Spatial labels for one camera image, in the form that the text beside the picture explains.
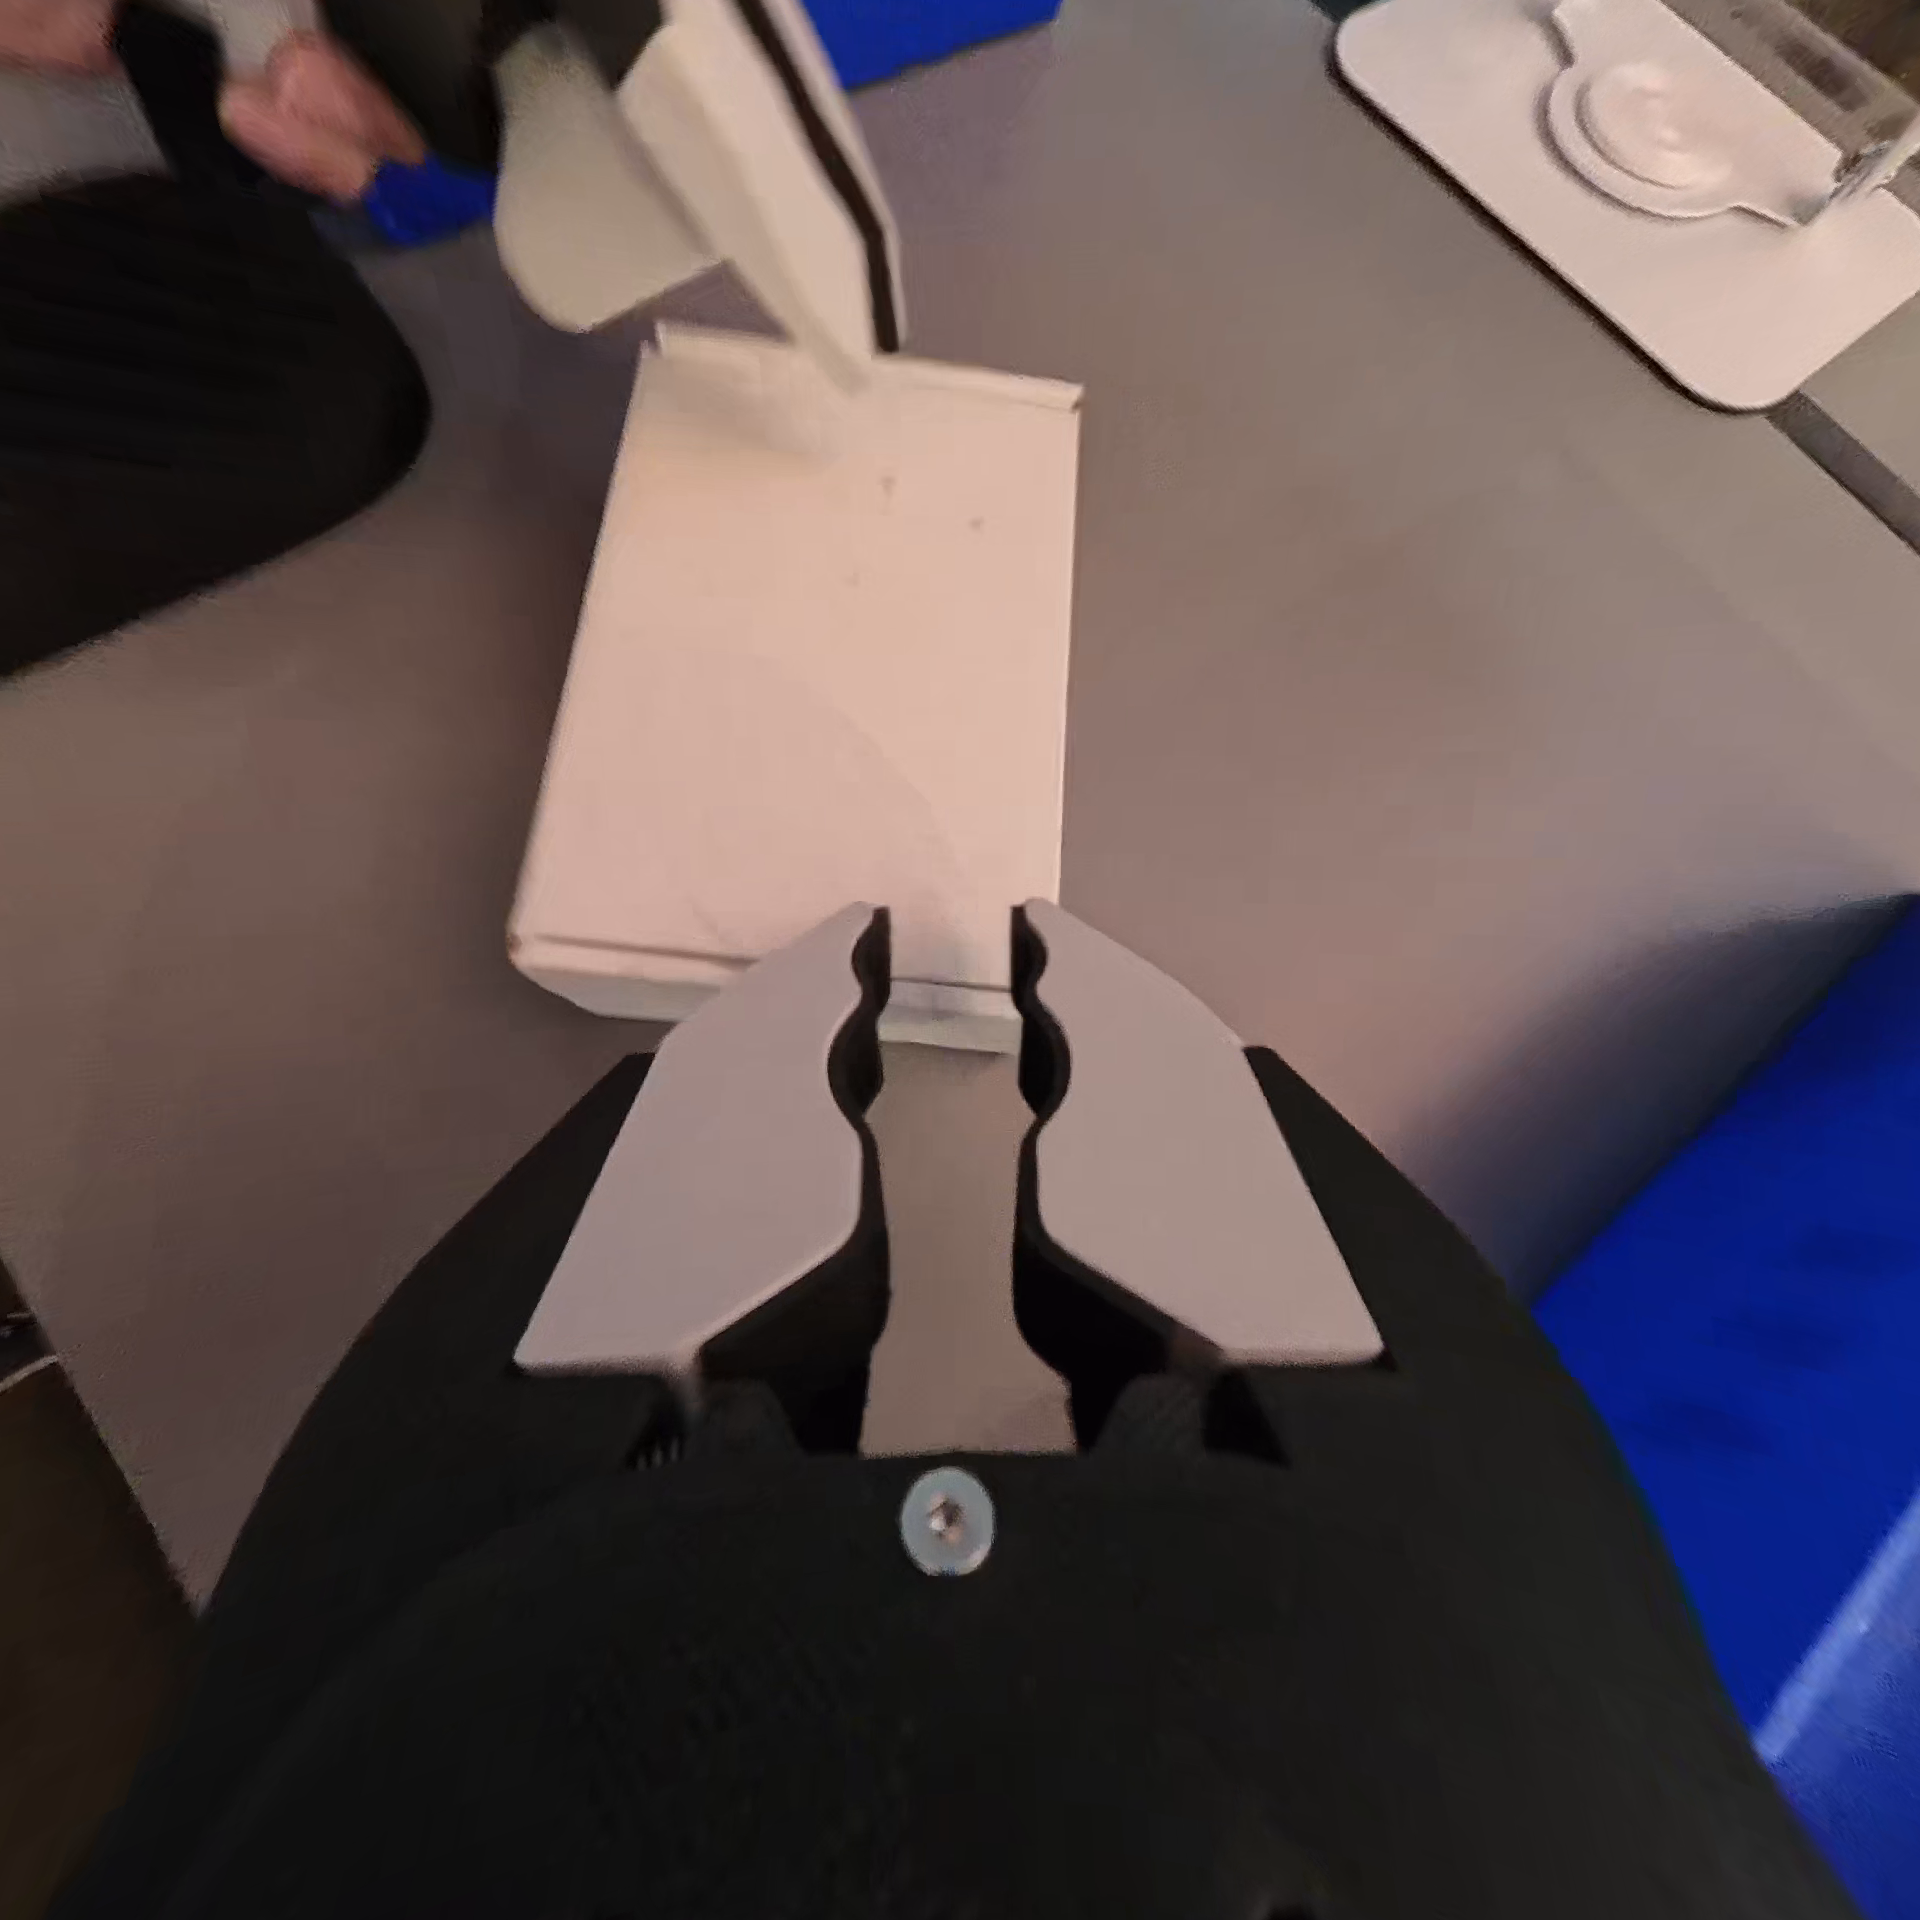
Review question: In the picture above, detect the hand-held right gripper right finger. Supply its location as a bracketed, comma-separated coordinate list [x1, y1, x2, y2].
[1008, 896, 1385, 1455]

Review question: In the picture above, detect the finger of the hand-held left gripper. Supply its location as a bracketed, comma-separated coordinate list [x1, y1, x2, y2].
[496, 38, 735, 337]
[617, 0, 905, 395]

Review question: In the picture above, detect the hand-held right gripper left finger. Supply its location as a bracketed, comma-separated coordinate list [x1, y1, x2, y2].
[513, 902, 896, 1455]

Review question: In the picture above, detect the blue plastic bin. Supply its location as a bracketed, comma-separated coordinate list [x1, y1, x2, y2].
[1528, 896, 1920, 1920]
[368, 0, 1058, 246]

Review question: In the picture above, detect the white cardboard mailer box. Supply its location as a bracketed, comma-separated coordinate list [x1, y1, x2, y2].
[505, 322, 1086, 1056]

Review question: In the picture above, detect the person's left hand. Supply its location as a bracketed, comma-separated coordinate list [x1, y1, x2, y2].
[0, 0, 429, 203]

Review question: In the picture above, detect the white document stand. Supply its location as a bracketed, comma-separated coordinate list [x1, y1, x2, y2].
[1332, 0, 1920, 409]

